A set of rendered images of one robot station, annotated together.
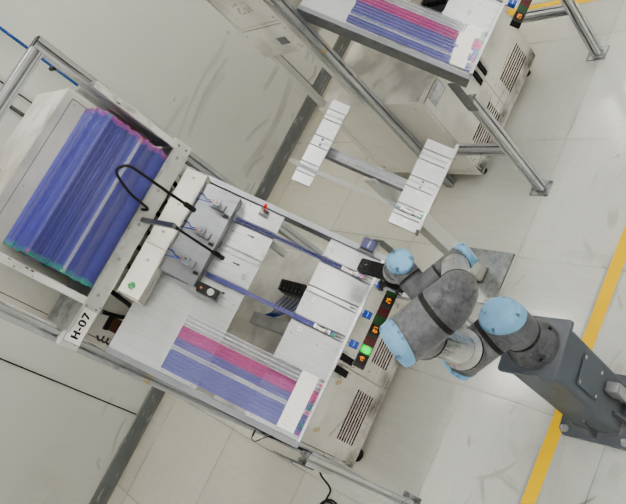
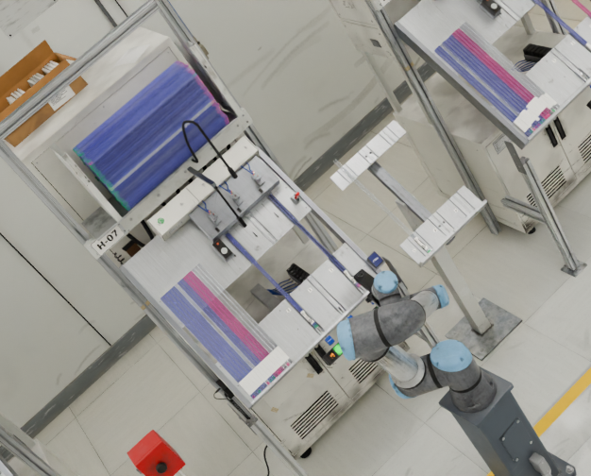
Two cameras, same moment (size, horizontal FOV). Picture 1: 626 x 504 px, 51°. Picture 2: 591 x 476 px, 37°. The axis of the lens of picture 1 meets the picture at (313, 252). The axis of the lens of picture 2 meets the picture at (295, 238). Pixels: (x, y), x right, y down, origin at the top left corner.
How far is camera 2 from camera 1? 109 cm
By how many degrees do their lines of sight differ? 5
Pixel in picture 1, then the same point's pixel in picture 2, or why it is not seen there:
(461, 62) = (524, 126)
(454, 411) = (406, 442)
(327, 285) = (326, 281)
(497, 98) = (568, 164)
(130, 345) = (141, 271)
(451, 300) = (396, 320)
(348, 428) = (304, 421)
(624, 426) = not seen: outside the picture
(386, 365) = (362, 379)
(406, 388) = (373, 408)
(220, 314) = (226, 273)
